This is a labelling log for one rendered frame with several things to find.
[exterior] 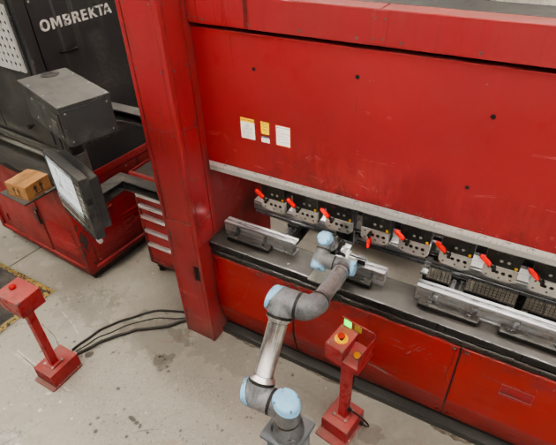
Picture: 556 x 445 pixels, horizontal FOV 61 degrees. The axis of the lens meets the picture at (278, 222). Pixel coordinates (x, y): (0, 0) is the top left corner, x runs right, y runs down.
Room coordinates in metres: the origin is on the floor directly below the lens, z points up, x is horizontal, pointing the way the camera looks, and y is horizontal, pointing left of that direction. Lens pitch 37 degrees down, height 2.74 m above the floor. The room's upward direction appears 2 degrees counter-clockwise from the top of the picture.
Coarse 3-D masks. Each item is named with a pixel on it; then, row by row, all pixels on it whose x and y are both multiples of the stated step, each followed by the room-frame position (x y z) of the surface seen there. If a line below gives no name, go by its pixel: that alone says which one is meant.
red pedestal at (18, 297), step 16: (16, 288) 2.02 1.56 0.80; (32, 288) 2.02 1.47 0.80; (0, 304) 1.99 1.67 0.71; (16, 304) 1.89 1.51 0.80; (32, 304) 1.96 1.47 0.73; (32, 320) 1.98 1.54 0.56; (48, 352) 1.98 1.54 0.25; (64, 352) 2.08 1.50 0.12; (48, 368) 1.95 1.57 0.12; (64, 368) 1.97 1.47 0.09; (48, 384) 1.91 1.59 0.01
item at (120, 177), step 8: (120, 176) 2.58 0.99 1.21; (128, 176) 2.57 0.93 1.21; (104, 184) 2.49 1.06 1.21; (112, 184) 2.49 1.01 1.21; (120, 184) 2.53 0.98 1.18; (128, 184) 2.58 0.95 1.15; (136, 184) 2.47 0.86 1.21; (144, 184) 2.47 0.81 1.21; (152, 184) 2.47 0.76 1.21; (104, 192) 2.39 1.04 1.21; (112, 192) 2.48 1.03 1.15; (120, 192) 2.48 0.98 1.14; (136, 192) 2.47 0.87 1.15; (144, 192) 2.47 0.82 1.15; (152, 192) 2.46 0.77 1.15
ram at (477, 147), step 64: (256, 64) 2.21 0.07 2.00; (320, 64) 2.04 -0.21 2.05; (384, 64) 1.89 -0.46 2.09; (448, 64) 1.77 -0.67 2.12; (512, 64) 1.69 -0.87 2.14; (256, 128) 2.22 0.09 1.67; (320, 128) 2.03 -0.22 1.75; (384, 128) 1.88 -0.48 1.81; (448, 128) 1.74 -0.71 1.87; (512, 128) 1.62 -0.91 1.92; (384, 192) 1.86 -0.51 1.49; (448, 192) 1.71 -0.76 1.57; (512, 192) 1.59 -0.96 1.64
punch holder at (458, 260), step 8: (448, 240) 1.69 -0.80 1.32; (456, 240) 1.67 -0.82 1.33; (448, 248) 1.68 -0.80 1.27; (456, 248) 1.67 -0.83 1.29; (464, 248) 1.65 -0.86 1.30; (472, 248) 1.63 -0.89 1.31; (440, 256) 1.69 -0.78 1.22; (456, 256) 1.66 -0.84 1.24; (464, 256) 1.65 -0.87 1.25; (472, 256) 1.63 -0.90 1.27; (448, 264) 1.67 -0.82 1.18; (456, 264) 1.65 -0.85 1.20; (464, 264) 1.64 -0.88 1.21
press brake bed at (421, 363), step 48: (240, 288) 2.20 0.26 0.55; (240, 336) 2.23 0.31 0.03; (288, 336) 2.04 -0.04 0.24; (384, 336) 1.70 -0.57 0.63; (432, 336) 1.57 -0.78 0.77; (384, 384) 1.71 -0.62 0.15; (432, 384) 1.54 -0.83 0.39; (480, 384) 1.43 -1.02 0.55; (528, 384) 1.33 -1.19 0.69; (480, 432) 1.44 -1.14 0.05; (528, 432) 1.28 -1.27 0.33
